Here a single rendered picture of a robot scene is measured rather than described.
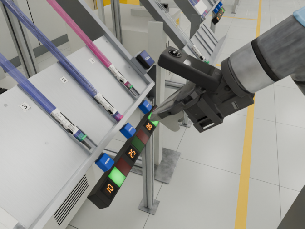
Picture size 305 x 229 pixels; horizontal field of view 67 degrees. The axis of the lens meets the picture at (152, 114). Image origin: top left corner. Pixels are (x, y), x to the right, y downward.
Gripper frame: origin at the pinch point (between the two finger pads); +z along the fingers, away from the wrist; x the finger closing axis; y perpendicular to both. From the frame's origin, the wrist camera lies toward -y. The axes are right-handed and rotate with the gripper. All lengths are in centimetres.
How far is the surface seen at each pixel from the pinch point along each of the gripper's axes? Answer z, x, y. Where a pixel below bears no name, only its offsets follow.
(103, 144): 7.4, -9.3, -2.8
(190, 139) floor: 56, 79, 52
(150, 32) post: 13, 48, -15
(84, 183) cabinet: 69, 13, 15
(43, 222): 7.4, -27.1, -2.5
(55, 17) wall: 175, 195, -113
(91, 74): 9.6, 4.3, -15.6
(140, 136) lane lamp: 10.5, 2.8, 4.4
